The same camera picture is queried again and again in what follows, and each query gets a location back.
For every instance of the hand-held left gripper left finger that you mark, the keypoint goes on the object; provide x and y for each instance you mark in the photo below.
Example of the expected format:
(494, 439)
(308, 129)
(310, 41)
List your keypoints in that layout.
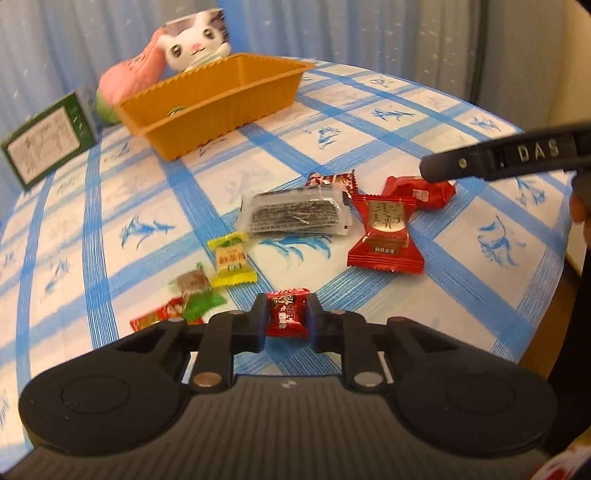
(261, 323)

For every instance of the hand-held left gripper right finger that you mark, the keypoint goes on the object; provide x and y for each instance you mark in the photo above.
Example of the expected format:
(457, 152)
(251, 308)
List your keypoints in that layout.
(316, 323)

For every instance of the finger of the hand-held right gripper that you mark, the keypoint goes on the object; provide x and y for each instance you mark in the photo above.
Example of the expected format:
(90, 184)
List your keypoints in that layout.
(466, 161)

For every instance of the dark red candy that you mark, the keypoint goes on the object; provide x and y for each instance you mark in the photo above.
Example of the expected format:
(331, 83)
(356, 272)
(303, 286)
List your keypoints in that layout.
(286, 318)

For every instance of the yellow candy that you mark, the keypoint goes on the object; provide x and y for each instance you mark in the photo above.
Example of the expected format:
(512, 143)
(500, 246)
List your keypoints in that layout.
(231, 263)

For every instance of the red pillow snack packet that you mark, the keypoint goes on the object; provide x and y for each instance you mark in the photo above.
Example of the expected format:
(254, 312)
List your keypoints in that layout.
(401, 189)

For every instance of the green brown candy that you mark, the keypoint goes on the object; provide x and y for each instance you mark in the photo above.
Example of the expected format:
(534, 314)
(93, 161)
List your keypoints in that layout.
(196, 282)

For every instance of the large red gold-label packet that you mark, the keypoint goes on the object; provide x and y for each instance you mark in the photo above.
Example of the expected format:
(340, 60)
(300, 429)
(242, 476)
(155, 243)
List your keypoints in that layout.
(385, 244)

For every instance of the clear packet of dark snack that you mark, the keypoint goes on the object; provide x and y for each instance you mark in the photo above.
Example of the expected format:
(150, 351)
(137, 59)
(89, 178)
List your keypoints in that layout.
(291, 214)

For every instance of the small red white snack packet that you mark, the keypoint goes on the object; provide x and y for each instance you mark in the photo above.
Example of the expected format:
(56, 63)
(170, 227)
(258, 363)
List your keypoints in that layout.
(332, 180)

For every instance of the orange plastic tray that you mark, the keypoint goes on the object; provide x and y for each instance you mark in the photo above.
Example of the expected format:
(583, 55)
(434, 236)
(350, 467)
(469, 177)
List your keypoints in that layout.
(207, 117)

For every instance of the person's right hand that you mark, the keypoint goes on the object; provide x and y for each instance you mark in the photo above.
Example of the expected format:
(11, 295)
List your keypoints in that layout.
(578, 208)

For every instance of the blue checkered tablecloth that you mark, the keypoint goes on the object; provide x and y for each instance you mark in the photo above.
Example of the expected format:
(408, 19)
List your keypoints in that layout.
(138, 194)

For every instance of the blue star-print curtain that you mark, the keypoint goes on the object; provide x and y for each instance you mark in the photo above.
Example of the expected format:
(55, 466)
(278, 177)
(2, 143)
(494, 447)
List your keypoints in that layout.
(323, 23)

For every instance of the pink starfish plush toy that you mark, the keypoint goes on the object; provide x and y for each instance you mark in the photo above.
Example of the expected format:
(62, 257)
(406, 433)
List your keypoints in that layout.
(134, 74)

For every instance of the green cardboard box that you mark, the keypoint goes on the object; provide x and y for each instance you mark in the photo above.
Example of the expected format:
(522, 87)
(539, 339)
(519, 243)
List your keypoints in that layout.
(46, 143)

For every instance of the red white patterned clothing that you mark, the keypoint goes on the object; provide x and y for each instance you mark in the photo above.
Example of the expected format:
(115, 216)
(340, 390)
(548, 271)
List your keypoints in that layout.
(570, 464)

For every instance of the white bunny plush toy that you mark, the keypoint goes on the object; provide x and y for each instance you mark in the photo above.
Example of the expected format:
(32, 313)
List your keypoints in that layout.
(194, 46)

